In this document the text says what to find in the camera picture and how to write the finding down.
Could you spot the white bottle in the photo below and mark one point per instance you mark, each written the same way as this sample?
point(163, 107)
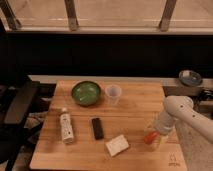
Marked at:
point(67, 134)

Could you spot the black chair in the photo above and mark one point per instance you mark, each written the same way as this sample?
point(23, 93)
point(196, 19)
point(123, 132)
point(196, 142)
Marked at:
point(13, 134)

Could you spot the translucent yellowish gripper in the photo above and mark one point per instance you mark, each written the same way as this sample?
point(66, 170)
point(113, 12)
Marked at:
point(161, 139)

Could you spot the clear plastic cup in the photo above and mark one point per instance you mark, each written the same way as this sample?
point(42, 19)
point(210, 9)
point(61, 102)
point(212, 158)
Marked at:
point(113, 94)

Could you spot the black rectangular remote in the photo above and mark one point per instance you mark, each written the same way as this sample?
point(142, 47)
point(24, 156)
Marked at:
point(97, 128)

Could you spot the white sponge block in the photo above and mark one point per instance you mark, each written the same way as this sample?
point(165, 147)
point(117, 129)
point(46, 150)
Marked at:
point(117, 145)

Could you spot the grey blue ceramic cup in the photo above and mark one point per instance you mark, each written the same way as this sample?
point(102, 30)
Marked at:
point(190, 78)

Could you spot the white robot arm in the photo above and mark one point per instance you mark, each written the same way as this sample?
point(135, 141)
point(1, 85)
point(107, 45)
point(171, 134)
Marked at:
point(179, 108)

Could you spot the green ceramic bowl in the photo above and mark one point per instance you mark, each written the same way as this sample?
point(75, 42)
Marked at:
point(86, 93)

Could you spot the metal window frame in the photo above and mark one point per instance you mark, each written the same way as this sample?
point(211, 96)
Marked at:
point(108, 16)

